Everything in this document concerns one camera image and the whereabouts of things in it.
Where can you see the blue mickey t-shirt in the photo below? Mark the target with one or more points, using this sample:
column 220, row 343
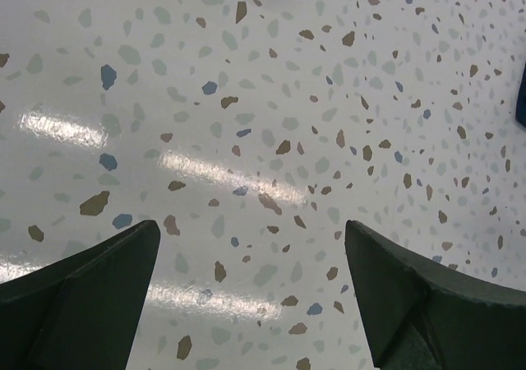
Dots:
column 520, row 109

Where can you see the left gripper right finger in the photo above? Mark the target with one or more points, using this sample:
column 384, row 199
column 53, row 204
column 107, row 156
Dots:
column 419, row 314

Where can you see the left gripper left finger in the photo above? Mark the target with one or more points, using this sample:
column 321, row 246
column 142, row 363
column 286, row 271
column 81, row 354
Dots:
column 81, row 312

